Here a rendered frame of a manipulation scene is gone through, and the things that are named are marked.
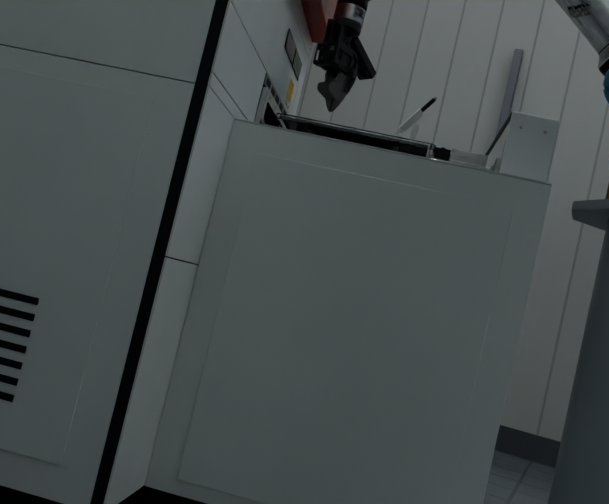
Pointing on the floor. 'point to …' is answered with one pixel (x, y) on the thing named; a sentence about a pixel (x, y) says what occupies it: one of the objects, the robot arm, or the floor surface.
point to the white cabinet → (346, 328)
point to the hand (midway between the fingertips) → (333, 107)
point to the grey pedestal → (606, 370)
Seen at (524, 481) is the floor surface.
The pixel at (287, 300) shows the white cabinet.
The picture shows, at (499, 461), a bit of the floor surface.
